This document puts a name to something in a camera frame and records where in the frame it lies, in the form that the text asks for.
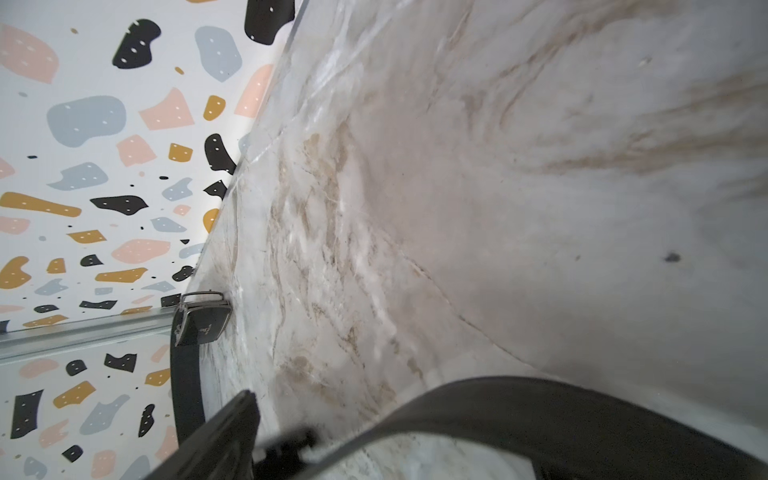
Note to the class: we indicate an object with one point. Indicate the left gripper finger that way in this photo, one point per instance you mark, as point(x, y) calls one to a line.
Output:
point(222, 448)

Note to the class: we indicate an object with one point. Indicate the black belt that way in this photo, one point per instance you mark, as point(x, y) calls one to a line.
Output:
point(562, 428)
point(199, 318)

